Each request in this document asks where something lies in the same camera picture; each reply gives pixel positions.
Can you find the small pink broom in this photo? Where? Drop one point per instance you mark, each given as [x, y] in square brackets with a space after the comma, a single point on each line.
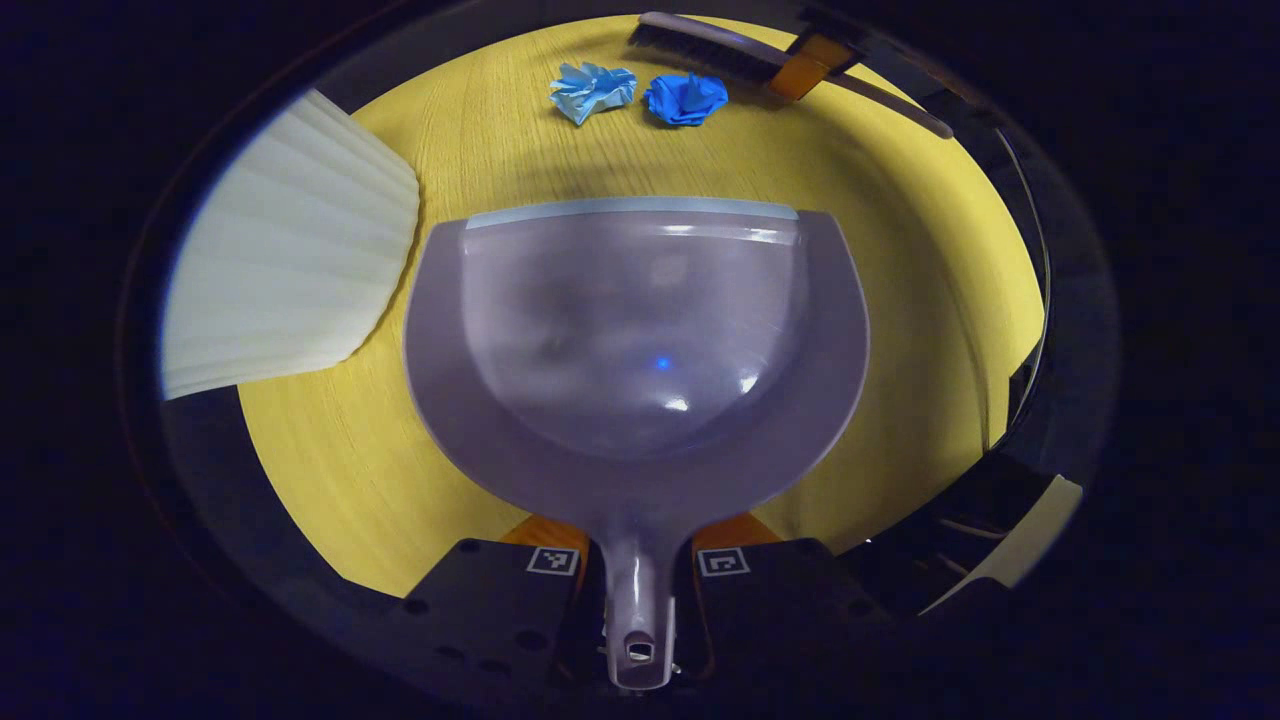
[720, 55]

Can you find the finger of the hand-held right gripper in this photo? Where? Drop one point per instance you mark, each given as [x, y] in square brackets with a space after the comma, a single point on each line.
[808, 65]

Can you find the white ribbed garbage bin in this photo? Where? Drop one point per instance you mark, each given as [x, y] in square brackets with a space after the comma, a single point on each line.
[290, 260]

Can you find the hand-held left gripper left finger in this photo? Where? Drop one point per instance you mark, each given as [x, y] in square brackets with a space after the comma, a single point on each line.
[490, 600]

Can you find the light blue paper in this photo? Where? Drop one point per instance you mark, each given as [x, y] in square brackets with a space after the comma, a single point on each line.
[592, 92]

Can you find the pink plastic dustpan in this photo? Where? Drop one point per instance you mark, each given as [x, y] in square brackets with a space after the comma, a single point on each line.
[640, 330]

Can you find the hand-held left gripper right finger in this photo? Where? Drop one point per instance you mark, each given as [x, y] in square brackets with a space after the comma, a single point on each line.
[780, 600]

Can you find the dark blue paper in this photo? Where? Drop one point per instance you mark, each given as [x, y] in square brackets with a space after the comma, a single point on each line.
[685, 98]

